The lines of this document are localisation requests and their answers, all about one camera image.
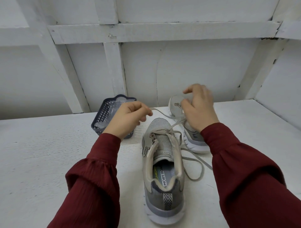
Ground clear plastic bag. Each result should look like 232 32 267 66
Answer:
101 99 128 127

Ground grey mesh shoe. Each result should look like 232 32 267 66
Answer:
141 117 186 225
168 94 211 155

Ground person's right hand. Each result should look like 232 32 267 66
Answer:
181 84 220 132

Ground grey shoelace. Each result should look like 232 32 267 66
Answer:
142 106 213 182

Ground dark plastic lattice basket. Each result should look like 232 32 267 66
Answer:
91 94 137 140

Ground person's right forearm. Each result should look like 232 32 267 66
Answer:
201 122 301 228

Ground person's left forearm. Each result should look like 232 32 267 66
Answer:
47 133 122 228

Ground person's left hand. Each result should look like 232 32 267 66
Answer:
103 101 154 141

